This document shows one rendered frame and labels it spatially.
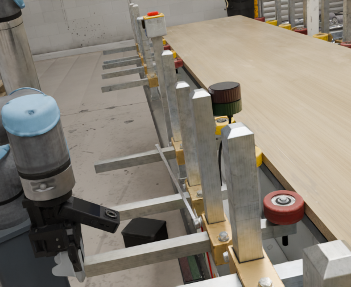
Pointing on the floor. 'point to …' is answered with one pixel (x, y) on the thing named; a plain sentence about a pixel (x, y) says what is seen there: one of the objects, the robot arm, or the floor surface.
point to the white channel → (312, 17)
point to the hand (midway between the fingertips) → (85, 275)
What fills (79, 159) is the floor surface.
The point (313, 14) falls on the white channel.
